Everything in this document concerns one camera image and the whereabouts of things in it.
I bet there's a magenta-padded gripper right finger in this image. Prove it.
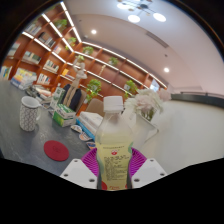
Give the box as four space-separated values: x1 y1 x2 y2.
128 147 168 190

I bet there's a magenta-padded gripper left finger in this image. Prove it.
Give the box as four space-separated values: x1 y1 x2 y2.
59 148 100 190

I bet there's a clear bottle with yellow drink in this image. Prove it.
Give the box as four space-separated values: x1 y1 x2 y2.
94 95 134 192

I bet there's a small printed sticker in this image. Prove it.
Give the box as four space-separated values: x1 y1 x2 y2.
85 141 98 150
70 124 83 134
79 132 94 142

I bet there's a flat round red coaster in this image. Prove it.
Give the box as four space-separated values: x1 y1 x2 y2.
43 139 70 162

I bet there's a stack of white tissue packs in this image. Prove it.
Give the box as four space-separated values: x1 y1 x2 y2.
77 111 104 141

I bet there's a green-white tissue box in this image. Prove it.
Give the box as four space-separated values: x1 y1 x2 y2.
52 103 77 128

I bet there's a tan chair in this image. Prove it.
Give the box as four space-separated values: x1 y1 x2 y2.
85 98 106 118

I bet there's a white and pink flower bouquet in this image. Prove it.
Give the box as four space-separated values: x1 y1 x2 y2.
123 88 173 121

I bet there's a dark blue jacket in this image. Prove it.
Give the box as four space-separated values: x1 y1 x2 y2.
61 83 88 113

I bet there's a white mug with line pattern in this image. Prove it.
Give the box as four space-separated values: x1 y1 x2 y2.
19 95 43 132

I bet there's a pile of magazines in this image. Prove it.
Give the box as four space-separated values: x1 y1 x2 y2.
26 85 54 105

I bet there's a wooden artist mannequin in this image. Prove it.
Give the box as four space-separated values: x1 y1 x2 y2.
73 59 89 90

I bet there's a wooden shelf unit with books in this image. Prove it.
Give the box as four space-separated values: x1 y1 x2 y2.
0 1 168 101

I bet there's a ceiling lamp with round lights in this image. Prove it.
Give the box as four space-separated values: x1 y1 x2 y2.
116 0 168 24

